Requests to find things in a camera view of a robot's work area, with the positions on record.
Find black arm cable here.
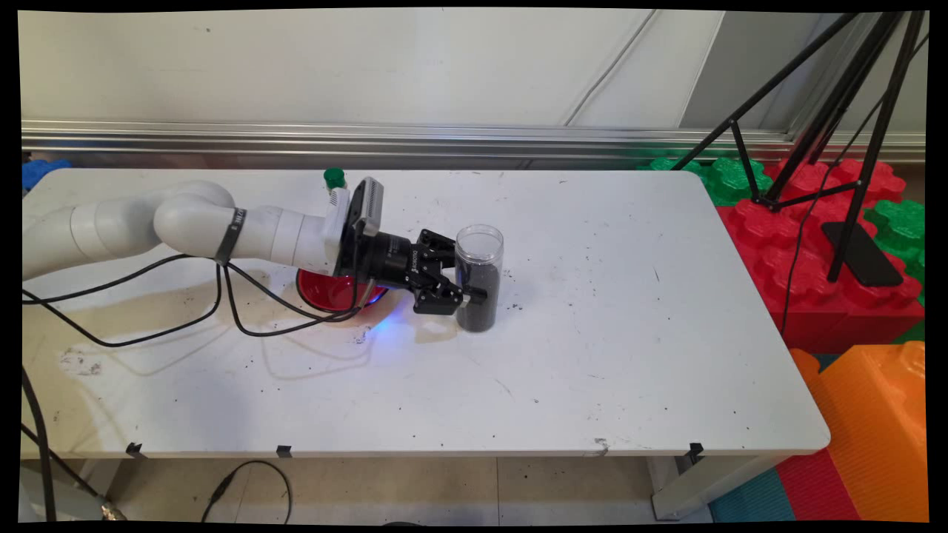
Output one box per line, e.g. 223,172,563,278
22,254,364,323
22,244,371,347

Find red bowl with black rim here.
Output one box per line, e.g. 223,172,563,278
296,268,390,312

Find teal foam floor mat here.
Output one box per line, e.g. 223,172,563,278
710,468,797,523

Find thin cable with metal connector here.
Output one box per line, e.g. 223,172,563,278
22,423,127,521

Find white table leg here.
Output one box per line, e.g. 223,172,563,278
646,453,786,520
21,459,123,523

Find black cable on floor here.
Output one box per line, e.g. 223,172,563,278
201,460,293,525

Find orange giant building block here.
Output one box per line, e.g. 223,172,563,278
789,341,928,523

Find black flat slab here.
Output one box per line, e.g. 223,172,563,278
821,221,904,288

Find red foam floor mat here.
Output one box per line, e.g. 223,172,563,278
774,448,864,523

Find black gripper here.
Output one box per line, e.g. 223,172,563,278
335,222,488,316

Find clear plastic jar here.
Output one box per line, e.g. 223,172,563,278
454,224,505,333

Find blue foam piece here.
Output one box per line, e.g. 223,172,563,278
22,158,73,192

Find black tripod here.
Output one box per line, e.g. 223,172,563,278
670,11,927,284

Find thin black tripod cable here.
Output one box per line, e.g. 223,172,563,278
780,33,928,338

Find green giant building block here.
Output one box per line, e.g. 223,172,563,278
638,155,773,207
863,198,927,306

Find aluminium wall rail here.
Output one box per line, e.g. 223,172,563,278
22,118,927,170

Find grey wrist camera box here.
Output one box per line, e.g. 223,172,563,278
326,176,386,239

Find black granules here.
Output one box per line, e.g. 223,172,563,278
455,263,502,332

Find black strap on arm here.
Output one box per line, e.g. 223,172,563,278
215,209,247,266

